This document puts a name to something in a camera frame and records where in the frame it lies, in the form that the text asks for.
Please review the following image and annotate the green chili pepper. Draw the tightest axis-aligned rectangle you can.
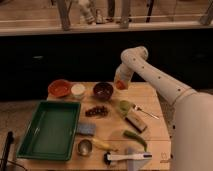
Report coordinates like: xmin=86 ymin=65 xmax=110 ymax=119
xmin=123 ymin=130 xmax=148 ymax=152

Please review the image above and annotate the small metal cup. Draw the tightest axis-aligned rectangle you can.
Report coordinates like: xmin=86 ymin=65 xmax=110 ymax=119
xmin=77 ymin=139 xmax=93 ymax=156

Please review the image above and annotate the dark maroon bowl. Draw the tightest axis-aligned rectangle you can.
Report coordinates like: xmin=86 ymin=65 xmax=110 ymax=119
xmin=93 ymin=82 xmax=114 ymax=101

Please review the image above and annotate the bunch of dark grapes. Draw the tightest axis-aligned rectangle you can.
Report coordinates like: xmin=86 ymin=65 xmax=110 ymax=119
xmin=85 ymin=106 xmax=109 ymax=117

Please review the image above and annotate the black stand at left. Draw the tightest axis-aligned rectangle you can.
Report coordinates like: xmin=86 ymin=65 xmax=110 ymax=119
xmin=0 ymin=131 xmax=14 ymax=171

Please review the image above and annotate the green plastic tray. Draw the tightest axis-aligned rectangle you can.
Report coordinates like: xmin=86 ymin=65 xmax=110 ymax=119
xmin=16 ymin=101 xmax=81 ymax=161

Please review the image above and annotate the white paper cup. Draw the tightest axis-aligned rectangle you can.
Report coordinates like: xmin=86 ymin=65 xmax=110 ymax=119
xmin=71 ymin=83 xmax=86 ymax=99

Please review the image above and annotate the grey folded cloth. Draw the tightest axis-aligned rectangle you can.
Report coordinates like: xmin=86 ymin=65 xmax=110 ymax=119
xmin=125 ymin=147 xmax=152 ymax=171

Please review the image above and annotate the white dish brush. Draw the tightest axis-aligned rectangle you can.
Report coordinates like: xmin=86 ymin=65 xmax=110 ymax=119
xmin=103 ymin=152 xmax=152 ymax=165

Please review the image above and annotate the orange bowl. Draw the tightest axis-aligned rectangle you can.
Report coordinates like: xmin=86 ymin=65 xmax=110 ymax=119
xmin=48 ymin=79 xmax=71 ymax=98

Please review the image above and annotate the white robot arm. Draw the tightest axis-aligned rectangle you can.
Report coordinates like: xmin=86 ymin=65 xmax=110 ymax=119
xmin=114 ymin=46 xmax=213 ymax=171

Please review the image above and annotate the grey blue sponge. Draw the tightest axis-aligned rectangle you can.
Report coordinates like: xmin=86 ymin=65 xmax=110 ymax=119
xmin=77 ymin=122 xmax=96 ymax=136

